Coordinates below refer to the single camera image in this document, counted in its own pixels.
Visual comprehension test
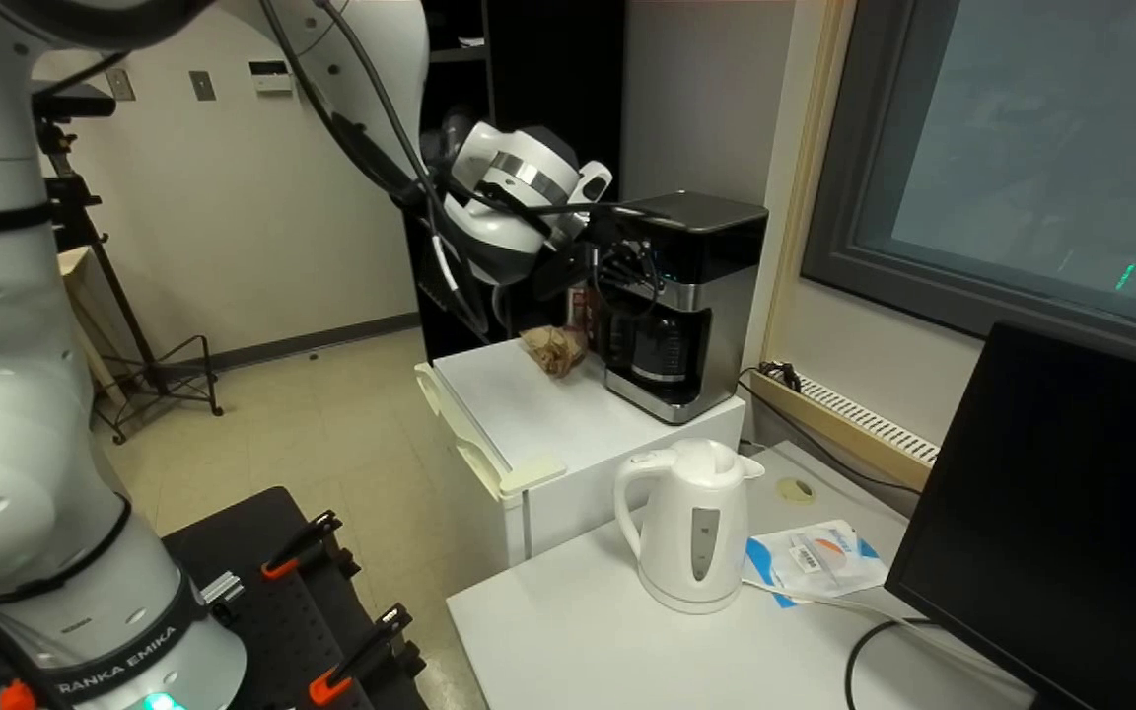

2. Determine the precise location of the black silver coffee machine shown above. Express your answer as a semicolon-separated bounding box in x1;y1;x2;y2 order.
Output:
582;188;774;432

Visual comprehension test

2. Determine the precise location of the glass coffee carafe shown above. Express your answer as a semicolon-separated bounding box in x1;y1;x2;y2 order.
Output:
618;294;696;392

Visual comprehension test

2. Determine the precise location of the beige cable raceway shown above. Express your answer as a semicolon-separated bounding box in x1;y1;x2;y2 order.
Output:
738;362;946;493

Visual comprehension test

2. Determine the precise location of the blue white paper packet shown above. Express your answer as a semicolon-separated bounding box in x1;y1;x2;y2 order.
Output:
740;517;892;617

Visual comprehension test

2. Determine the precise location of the black computer monitor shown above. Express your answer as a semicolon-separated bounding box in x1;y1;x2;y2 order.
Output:
883;320;1136;710

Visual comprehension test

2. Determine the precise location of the black camera tripod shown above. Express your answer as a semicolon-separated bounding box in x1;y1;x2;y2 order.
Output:
28;78;230;447

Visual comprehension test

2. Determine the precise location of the black monitor cable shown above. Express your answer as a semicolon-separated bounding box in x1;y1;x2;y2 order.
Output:
840;613;916;710

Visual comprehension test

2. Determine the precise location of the grey window frame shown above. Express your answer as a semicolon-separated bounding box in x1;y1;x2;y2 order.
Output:
795;0;1136;383

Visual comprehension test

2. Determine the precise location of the white mini fridge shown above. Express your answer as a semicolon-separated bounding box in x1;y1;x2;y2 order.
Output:
408;337;753;571

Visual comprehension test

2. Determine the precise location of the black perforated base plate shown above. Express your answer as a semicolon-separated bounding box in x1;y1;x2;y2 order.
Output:
0;483;431;710

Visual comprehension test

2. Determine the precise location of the black orange bar clamp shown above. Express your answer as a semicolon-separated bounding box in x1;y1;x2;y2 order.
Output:
255;507;349;592
298;601;416;710

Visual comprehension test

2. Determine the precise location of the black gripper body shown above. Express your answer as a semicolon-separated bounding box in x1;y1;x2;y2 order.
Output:
524;226;604;316

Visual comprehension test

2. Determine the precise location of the white electric kettle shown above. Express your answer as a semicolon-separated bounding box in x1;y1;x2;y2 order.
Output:
610;438;767;621

